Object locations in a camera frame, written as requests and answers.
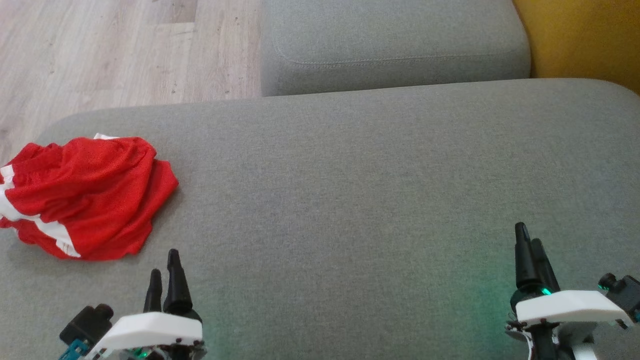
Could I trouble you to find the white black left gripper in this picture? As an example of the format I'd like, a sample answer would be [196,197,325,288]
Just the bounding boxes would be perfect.
[85,248,207,360]

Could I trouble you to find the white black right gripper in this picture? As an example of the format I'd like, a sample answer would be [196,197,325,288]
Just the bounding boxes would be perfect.
[505,222,633,360]

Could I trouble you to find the red shorts with white stripes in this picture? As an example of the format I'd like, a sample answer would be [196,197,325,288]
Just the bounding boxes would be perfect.
[0,133,179,262]

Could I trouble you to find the large grey sofa seat cushion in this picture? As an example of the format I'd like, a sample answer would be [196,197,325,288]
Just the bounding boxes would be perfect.
[0,78,640,360]

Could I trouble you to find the mustard yellow upholstered panel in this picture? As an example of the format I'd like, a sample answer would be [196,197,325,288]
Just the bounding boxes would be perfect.
[512,0,640,96]

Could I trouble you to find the small grey sofa cushion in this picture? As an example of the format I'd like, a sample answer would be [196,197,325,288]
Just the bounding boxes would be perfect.
[260,0,532,97]

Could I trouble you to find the left camera cable teal plug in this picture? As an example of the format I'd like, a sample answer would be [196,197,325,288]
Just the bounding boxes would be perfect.
[57,339,90,360]

